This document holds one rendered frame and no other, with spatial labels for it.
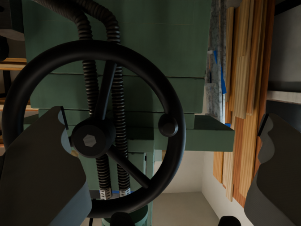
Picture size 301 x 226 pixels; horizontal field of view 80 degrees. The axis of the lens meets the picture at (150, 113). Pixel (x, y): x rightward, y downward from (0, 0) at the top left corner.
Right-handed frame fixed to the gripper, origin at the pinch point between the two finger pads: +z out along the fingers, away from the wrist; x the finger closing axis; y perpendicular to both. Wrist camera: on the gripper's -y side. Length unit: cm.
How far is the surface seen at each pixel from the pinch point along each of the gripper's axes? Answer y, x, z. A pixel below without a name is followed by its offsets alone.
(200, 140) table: 23.8, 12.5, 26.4
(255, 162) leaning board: 121, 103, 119
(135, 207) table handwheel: 22.5, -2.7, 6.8
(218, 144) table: 24.6, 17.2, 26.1
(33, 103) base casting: 16.1, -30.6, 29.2
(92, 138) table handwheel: 11.0, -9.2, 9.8
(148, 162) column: 57, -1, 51
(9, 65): 59, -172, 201
